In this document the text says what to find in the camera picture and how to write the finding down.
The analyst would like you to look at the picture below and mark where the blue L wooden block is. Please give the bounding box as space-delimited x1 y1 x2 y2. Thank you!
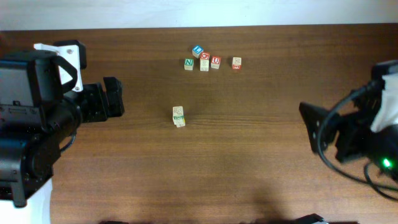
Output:
192 45 204 58

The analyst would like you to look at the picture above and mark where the red C wooden block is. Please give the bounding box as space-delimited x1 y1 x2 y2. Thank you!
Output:
200 52 210 72

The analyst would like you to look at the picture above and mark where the green N wooden block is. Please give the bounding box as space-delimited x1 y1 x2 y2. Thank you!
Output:
184 58 194 70

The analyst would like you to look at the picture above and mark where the green-sided plain wooden block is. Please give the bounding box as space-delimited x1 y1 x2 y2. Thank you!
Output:
173 106 184 120

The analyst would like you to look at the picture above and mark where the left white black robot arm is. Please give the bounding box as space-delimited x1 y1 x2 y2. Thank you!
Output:
1 40 124 223

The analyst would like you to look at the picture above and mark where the yellow-sided plain wooden block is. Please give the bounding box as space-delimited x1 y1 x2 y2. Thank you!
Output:
174 118 185 128

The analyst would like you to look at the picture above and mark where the red-sided plain wooden block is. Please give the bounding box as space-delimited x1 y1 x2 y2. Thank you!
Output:
232 57 242 70

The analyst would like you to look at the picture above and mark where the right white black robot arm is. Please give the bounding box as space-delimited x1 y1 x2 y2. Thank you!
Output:
299 60 397 180

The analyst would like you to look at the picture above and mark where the red U wooden block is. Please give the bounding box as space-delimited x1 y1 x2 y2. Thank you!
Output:
210 56 221 69

